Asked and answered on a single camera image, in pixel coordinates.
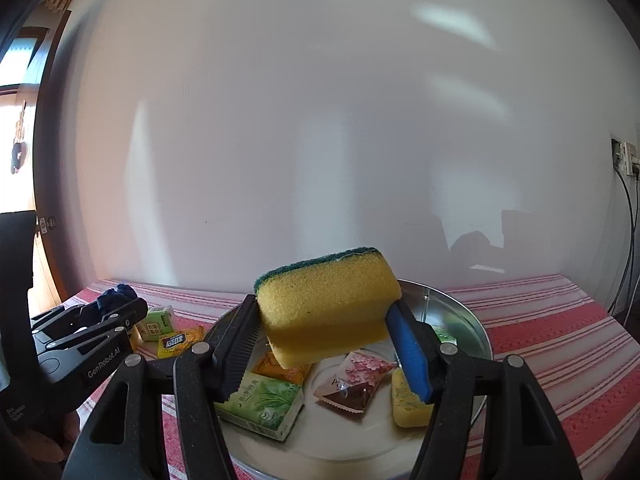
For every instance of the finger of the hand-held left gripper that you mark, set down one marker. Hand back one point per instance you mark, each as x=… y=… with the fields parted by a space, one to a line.
x=100 y=330
x=90 y=310

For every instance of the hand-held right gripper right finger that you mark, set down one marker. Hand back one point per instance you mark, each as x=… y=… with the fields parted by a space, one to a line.
x=407 y=350

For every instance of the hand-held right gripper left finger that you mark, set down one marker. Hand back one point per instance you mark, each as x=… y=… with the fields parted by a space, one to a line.
x=240 y=350

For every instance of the yellow cracker packet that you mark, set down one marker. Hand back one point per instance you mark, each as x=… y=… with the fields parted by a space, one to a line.
x=280 y=372
x=180 y=342

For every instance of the pink floral packet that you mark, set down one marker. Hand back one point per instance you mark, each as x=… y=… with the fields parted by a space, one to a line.
x=357 y=367

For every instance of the yellow green scouring sponge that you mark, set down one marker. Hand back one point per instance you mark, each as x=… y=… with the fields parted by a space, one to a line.
x=325 y=305
x=407 y=405

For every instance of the small green tissue pack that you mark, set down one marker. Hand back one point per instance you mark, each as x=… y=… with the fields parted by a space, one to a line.
x=157 y=322

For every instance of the blue round metal tin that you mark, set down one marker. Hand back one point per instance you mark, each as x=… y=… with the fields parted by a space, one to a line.
x=350 y=445

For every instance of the person's left hand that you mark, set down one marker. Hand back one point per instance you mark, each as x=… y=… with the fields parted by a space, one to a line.
x=50 y=447

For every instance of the wooden door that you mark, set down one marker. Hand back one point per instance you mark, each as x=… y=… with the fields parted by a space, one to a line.
x=47 y=270

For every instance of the metal door latch plate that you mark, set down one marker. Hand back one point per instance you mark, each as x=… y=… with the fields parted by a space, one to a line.
x=47 y=223

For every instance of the red white striped tablecloth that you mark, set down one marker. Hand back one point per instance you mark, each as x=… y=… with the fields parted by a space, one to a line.
x=540 y=340

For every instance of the hanging door decoration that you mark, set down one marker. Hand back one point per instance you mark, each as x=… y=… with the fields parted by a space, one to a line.
x=19 y=145

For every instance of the white wall socket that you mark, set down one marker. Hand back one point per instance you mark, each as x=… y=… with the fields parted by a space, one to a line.
x=625 y=152

